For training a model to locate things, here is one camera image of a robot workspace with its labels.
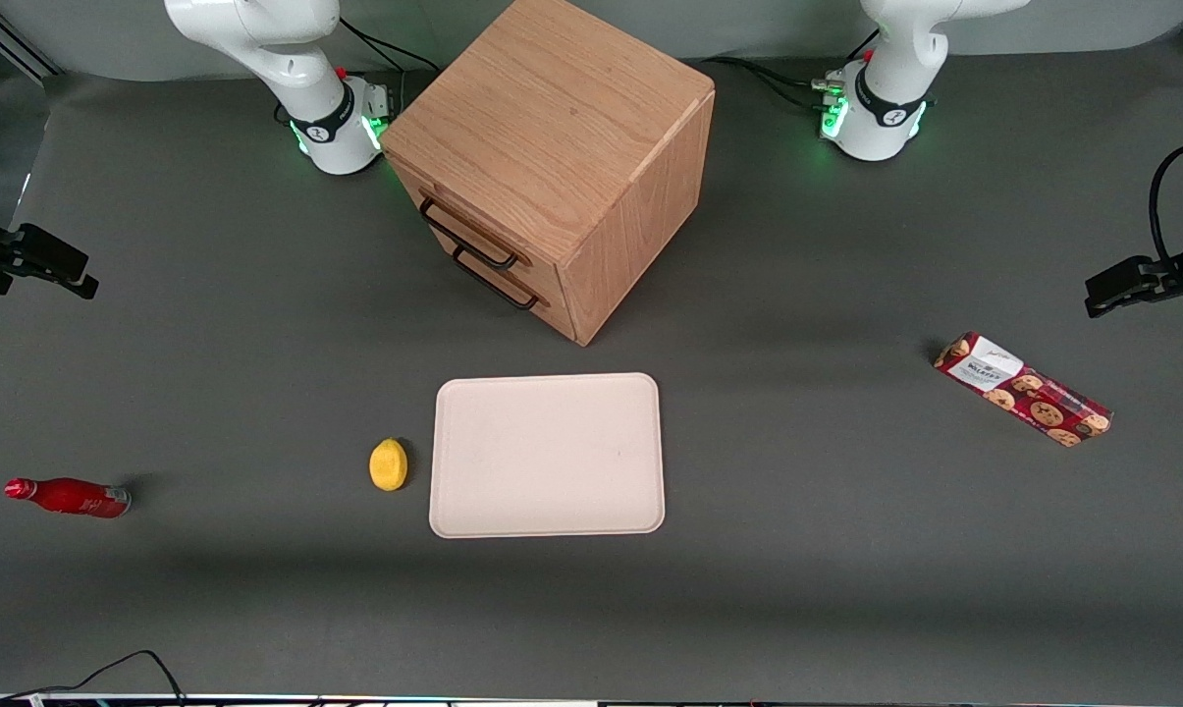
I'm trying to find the yellow lemon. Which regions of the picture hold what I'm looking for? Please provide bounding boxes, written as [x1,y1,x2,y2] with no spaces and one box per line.
[369,438,409,492]

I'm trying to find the aluminium frame rail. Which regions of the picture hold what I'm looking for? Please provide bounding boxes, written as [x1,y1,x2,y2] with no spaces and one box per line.
[0,0,64,82]

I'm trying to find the black left arm base cable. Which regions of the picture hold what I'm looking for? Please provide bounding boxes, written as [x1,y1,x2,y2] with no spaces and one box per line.
[711,54,847,112]

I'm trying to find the wooden drawer cabinet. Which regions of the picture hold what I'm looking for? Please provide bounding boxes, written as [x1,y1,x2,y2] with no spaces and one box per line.
[379,0,718,348]

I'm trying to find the thin black table edge cable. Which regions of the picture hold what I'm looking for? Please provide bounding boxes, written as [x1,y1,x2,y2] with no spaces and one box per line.
[0,649,188,707]

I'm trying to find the wooden drawer with black handle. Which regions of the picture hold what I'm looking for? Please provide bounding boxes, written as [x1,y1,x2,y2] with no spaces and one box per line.
[424,211,579,337]
[392,157,565,288]

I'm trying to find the black right arm base cable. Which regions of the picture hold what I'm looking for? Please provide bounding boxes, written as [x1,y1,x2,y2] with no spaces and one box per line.
[338,17,443,76]

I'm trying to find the black arm base cable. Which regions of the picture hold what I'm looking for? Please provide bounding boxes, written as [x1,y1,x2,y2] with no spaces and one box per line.
[711,54,847,112]
[338,17,443,76]

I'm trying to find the red cookie box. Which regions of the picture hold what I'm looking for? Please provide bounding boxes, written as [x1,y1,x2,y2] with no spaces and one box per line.
[933,332,1113,449]

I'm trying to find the red soda bottle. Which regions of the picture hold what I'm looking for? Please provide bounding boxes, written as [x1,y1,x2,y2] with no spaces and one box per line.
[4,477,133,519]

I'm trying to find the beige rectangular tray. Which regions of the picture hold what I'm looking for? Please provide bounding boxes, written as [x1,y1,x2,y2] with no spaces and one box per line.
[428,372,667,540]

